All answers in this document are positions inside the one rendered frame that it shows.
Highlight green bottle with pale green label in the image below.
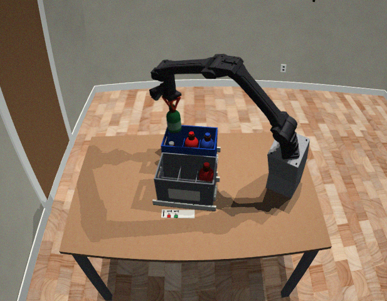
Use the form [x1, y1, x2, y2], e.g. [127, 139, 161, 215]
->
[166, 105, 182, 134]

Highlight blue crate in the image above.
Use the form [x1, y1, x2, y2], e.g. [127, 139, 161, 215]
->
[161, 125, 218, 157]

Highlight white paper pick list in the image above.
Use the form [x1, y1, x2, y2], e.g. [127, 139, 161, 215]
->
[161, 209, 194, 218]

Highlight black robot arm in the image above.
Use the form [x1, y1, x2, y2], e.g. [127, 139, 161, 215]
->
[149, 54, 300, 159]

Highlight dark grey crate with dividers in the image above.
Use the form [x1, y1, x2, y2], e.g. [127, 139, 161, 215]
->
[154, 152, 218, 206]

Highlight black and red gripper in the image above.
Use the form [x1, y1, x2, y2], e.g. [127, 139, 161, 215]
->
[162, 83, 181, 110]

